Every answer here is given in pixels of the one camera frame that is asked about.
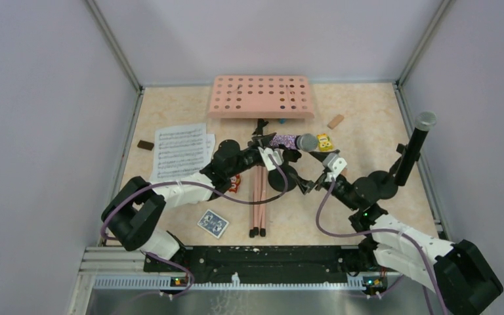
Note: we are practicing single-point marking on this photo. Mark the purple glitter microphone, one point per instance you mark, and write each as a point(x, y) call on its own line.
point(306, 142)

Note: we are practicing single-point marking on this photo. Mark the blue playing card box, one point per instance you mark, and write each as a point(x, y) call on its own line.
point(213, 223)

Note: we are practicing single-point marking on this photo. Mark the black grey microphone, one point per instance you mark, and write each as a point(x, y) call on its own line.
point(424, 122)

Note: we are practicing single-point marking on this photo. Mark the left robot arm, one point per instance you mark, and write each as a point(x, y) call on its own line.
point(132, 216)

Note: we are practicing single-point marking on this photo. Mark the small wooden block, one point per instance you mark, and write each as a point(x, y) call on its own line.
point(335, 121)

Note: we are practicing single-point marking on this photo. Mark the yellow owl toy block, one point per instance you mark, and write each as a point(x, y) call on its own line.
point(324, 143)

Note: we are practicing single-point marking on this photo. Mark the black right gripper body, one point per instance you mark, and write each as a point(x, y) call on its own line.
point(340, 189)

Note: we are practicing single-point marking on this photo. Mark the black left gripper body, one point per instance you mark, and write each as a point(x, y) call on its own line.
point(250, 157)

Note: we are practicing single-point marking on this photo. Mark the black microphone desk stand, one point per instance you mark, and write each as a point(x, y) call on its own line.
point(281, 179)

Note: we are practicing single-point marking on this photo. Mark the red owl toy block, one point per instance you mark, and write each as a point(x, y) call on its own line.
point(235, 182)

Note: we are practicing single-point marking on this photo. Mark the dark brown flat block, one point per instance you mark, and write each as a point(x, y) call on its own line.
point(145, 145)

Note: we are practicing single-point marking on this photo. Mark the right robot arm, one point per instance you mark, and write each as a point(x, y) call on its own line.
point(457, 273)

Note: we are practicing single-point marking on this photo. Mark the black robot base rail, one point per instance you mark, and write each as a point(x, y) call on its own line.
point(276, 264)

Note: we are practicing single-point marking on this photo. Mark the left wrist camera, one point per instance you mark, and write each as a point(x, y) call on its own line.
point(273, 156)

